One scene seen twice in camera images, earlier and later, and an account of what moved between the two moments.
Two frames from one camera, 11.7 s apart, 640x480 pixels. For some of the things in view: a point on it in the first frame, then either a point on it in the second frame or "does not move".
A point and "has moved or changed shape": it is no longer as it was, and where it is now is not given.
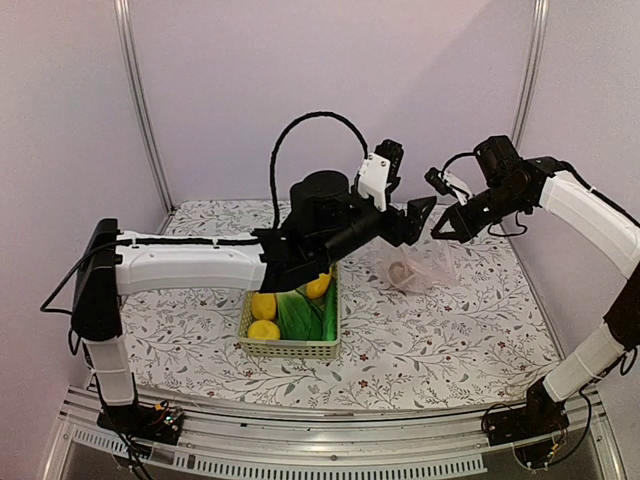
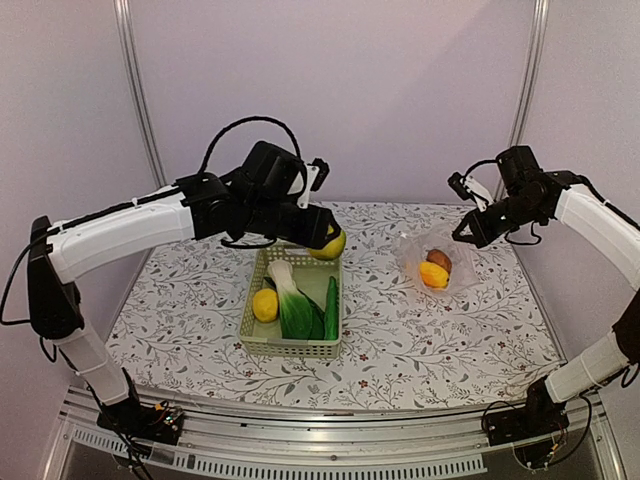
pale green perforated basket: [253, 347] does not move
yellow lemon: [264, 306] does not move
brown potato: [399, 273] → [440, 257]
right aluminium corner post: [534, 60] does not move
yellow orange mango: [317, 287] → [432, 275]
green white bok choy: [300, 318] does not move
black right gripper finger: [460, 232] → [474, 219]
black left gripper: [397, 234] → [315, 234]
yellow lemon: [263, 330] has moved or changed shape
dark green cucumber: [329, 308] does not move
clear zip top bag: [426, 266] has moved or changed shape
